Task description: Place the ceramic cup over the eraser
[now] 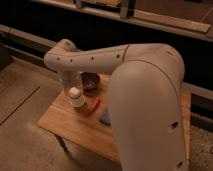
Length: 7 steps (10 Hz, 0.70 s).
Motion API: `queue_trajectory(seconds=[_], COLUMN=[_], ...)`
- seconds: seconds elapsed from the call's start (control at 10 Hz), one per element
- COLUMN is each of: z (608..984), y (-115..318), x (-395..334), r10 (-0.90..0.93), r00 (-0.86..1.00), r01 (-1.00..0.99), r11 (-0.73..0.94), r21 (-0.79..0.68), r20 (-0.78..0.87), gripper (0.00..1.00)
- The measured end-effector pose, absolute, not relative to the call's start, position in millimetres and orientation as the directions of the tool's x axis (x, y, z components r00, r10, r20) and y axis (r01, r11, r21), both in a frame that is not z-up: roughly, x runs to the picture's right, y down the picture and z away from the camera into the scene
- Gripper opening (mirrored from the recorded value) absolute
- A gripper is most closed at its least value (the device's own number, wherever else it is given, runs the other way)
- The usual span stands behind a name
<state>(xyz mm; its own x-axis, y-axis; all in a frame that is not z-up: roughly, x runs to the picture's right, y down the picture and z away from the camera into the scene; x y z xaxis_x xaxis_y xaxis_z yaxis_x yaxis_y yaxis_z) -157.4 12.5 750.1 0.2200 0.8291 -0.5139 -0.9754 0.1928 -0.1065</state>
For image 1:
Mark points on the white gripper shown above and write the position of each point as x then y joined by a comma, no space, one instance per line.
73,89

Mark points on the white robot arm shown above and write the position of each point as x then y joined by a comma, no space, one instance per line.
143,95

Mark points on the dark ceramic cup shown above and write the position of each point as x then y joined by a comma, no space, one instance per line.
90,81

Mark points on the blue object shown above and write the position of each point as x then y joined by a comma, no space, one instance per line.
104,118

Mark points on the wooden table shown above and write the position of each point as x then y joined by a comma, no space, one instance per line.
87,131

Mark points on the wooden shelf rail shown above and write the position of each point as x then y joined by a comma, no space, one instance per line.
190,18

